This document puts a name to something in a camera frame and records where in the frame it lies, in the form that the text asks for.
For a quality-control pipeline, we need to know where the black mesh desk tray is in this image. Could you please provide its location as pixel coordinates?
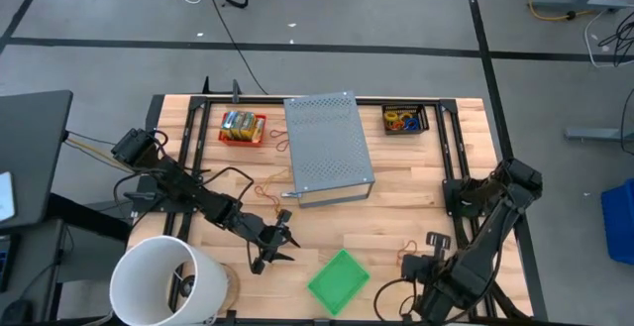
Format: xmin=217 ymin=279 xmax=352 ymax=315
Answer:
xmin=380 ymin=103 xmax=431 ymax=136

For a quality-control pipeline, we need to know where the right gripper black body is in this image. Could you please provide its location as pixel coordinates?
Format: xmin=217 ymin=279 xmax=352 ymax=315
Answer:
xmin=414 ymin=231 xmax=453 ymax=320

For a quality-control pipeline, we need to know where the yellow rubber band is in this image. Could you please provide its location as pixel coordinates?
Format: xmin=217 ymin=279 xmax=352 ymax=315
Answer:
xmin=261 ymin=168 xmax=289 ymax=193

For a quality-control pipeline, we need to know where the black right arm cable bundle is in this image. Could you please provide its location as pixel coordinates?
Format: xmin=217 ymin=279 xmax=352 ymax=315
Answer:
xmin=455 ymin=211 xmax=527 ymax=320

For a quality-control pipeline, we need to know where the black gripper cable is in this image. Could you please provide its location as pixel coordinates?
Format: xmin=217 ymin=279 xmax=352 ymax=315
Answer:
xmin=200 ymin=165 xmax=255 ymax=203
xmin=372 ymin=278 xmax=420 ymax=323

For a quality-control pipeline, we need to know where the green plastic slotted basket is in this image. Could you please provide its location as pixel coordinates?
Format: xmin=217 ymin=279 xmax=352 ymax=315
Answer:
xmin=305 ymin=248 xmax=372 ymax=317

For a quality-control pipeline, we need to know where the dark grey side desk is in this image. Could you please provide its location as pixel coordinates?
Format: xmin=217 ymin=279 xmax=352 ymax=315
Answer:
xmin=0 ymin=90 xmax=74 ymax=232

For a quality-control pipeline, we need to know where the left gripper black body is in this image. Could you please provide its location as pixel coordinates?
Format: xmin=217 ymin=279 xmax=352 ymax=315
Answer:
xmin=216 ymin=200 xmax=294 ymax=275

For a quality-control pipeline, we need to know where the blue storage bin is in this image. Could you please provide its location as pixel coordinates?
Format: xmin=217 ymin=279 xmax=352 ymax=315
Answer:
xmin=600 ymin=176 xmax=634 ymax=267

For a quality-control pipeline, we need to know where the red plastic slotted basket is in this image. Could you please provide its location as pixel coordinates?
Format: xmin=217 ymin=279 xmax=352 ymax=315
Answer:
xmin=218 ymin=111 xmax=267 ymax=148

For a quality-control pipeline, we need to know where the dark red rubber band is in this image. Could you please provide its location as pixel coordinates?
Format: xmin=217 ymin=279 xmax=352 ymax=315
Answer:
xmin=269 ymin=129 xmax=291 ymax=153

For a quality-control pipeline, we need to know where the orange rubber band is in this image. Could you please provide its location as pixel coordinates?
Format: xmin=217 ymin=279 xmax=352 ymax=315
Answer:
xmin=395 ymin=239 xmax=420 ymax=268

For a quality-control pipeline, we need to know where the grey perforated metal riser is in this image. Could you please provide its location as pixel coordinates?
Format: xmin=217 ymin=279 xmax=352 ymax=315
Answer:
xmin=282 ymin=90 xmax=376 ymax=209

